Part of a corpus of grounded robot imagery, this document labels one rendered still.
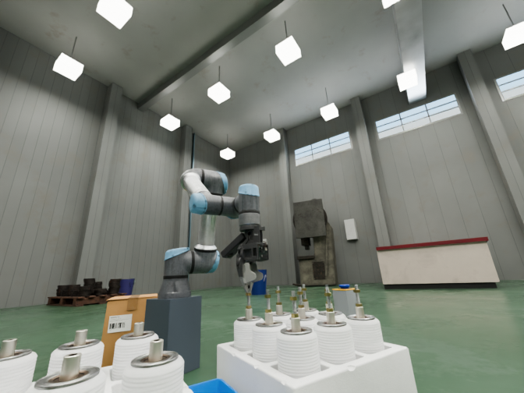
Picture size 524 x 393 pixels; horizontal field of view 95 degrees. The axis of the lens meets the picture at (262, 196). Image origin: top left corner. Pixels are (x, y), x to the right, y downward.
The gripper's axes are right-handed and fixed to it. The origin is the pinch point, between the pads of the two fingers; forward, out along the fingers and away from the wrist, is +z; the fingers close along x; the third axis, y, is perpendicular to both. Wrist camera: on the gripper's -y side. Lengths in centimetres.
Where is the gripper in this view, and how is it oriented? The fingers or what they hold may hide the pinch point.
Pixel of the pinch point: (246, 288)
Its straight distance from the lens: 84.7
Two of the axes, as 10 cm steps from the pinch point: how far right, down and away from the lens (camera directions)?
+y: 8.4, -2.0, -5.0
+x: 5.4, 2.4, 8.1
